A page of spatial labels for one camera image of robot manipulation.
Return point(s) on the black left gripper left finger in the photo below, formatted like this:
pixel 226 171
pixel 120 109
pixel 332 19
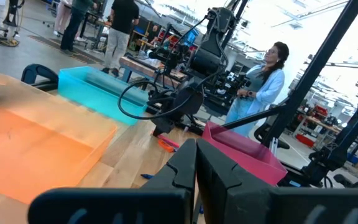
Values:
pixel 166 202

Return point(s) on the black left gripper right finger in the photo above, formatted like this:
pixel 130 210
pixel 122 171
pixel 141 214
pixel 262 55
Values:
pixel 244 202

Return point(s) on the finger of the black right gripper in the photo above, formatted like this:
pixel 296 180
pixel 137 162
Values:
pixel 163 127

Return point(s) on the pink pencil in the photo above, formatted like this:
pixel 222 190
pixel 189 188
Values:
pixel 171 142

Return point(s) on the dark blue crayon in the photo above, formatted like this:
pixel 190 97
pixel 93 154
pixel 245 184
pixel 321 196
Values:
pixel 147 176

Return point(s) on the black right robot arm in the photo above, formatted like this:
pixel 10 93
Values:
pixel 210 56

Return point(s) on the black background robot arm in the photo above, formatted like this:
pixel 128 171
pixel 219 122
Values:
pixel 346 140

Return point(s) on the pink plastic bin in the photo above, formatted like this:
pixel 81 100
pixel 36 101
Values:
pixel 253 161

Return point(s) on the wooden background workbench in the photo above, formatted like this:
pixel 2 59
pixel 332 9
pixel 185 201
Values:
pixel 141 67

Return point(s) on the teal plastic bin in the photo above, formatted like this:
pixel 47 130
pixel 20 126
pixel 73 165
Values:
pixel 98 96

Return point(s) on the person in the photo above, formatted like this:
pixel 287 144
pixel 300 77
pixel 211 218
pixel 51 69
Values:
pixel 121 18
pixel 73 28
pixel 266 90
pixel 62 15

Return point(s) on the orange plastic bin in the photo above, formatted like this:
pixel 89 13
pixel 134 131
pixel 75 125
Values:
pixel 42 149

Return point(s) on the black aluminium table frame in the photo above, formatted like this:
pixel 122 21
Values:
pixel 315 68

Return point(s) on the black frame bracket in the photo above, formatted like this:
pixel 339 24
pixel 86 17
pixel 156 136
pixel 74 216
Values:
pixel 39 73

